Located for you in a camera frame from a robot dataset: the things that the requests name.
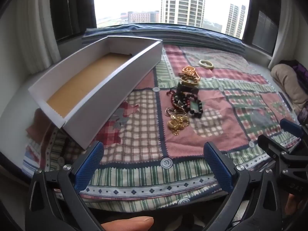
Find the gold bangle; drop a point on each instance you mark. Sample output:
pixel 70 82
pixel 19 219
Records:
pixel 193 84

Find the blue striped bedding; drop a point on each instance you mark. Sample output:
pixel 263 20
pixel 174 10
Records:
pixel 192 35

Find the tall high-rise building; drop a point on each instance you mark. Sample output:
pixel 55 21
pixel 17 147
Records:
pixel 182 2

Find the patchwork plaid blanket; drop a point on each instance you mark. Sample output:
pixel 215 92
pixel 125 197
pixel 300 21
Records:
pixel 144 137

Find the beige pillow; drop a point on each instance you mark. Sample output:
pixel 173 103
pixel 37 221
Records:
pixel 288 81

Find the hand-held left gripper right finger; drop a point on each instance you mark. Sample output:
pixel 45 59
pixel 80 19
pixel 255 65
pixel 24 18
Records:
pixel 217 166

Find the purple cloth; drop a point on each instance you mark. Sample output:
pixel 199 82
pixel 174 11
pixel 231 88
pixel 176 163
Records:
pixel 302 71

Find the person's right hand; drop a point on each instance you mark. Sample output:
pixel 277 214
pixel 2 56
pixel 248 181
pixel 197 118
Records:
pixel 292 203

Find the white curtain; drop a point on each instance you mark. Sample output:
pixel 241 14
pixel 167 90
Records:
pixel 285 43
pixel 36 28

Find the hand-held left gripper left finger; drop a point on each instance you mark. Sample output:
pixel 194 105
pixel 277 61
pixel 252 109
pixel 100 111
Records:
pixel 89 166

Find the dark window panel with blinds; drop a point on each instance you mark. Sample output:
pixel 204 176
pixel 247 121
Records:
pixel 69 9
pixel 263 19

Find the twin tower building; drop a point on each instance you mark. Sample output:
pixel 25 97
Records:
pixel 235 20

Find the low city buildings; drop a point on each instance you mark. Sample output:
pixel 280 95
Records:
pixel 142 16

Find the person's left hand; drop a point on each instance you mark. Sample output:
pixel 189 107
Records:
pixel 127 224

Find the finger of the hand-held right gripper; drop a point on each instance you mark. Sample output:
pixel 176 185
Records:
pixel 290 127
pixel 272 144

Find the white cardboard box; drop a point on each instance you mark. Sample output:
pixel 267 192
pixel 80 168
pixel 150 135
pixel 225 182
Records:
pixel 96 72

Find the pale green jade bangle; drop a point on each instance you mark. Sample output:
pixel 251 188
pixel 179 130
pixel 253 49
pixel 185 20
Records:
pixel 200 63

